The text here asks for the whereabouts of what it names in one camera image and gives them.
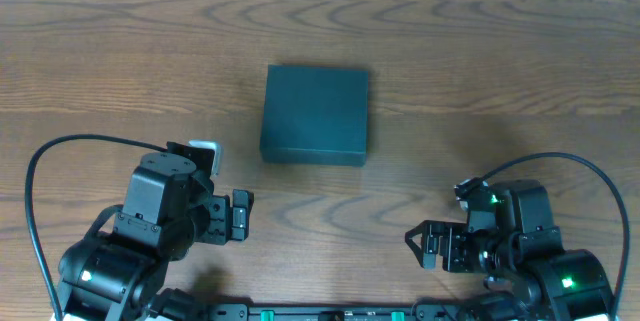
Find black box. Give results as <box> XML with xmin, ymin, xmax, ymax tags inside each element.
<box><xmin>260</xmin><ymin>65</ymin><xmax>369</xmax><ymax>167</ymax></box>

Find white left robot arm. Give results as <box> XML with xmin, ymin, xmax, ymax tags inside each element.
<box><xmin>58</xmin><ymin>150</ymin><xmax>254</xmax><ymax>320</ymax></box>

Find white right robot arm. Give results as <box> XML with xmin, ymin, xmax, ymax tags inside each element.
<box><xmin>405</xmin><ymin>179</ymin><xmax>614</xmax><ymax>320</ymax></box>

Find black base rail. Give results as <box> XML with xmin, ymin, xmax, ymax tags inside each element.
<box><xmin>205</xmin><ymin>303</ymin><xmax>480</xmax><ymax>321</ymax></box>

